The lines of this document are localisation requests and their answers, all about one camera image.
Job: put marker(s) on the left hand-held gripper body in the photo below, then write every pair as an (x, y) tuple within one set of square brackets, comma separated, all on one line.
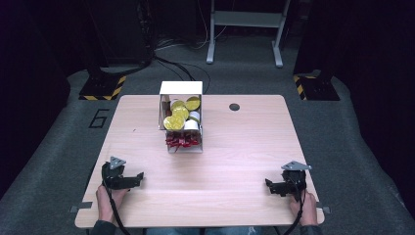
[(112, 173)]

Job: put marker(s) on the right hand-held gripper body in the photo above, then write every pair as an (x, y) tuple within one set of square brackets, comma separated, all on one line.
[(295, 179)]

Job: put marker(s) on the person's left hand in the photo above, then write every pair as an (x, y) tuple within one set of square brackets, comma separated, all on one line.
[(107, 204)]

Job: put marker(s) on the person's right hand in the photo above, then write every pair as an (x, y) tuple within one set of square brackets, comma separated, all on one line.
[(306, 210)]

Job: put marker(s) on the grey table clamp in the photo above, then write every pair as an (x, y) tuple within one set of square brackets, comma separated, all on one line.
[(81, 206), (323, 208)]

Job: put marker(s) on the white round cup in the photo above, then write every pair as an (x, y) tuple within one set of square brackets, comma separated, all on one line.
[(195, 115), (191, 124)]

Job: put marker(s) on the black striped stand base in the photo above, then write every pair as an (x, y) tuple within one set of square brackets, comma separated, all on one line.
[(314, 87), (102, 87)]

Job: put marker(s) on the round black table grommet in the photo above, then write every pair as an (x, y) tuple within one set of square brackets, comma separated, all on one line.
[(234, 106)]

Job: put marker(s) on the white open box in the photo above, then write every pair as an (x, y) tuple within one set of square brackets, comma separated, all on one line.
[(181, 87)]

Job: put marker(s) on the white metal stand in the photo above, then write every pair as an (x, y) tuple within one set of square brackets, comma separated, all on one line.
[(248, 19)]

